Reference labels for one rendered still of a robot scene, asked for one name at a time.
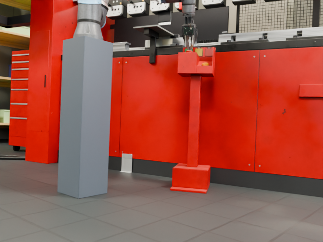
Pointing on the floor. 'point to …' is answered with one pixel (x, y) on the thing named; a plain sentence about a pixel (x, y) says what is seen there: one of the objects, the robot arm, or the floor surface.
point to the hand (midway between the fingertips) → (190, 48)
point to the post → (316, 13)
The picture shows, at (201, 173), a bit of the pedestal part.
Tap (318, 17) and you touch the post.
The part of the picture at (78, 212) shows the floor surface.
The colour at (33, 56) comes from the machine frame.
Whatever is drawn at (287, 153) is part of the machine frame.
